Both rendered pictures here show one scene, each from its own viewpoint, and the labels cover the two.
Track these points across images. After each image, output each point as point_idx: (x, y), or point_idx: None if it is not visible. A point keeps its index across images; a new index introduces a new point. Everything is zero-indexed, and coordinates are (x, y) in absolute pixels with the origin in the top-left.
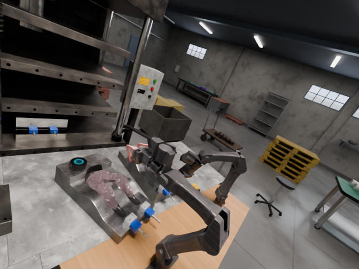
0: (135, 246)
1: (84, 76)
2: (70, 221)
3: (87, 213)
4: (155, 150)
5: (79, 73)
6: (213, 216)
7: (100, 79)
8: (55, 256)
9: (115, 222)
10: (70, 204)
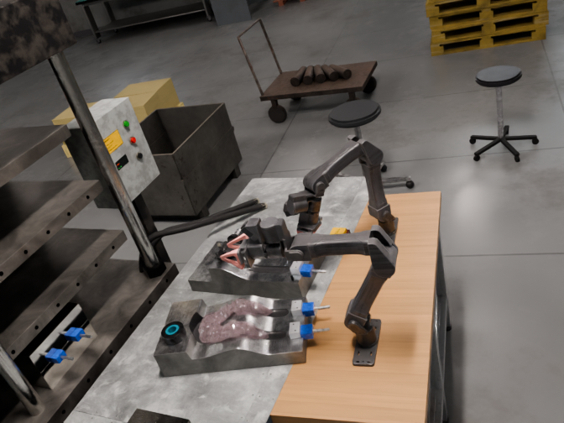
0: (325, 349)
1: (46, 222)
2: (235, 386)
3: (242, 367)
4: (260, 234)
5: (37, 226)
6: (366, 242)
7: (67, 206)
8: (259, 413)
9: (282, 346)
10: (214, 377)
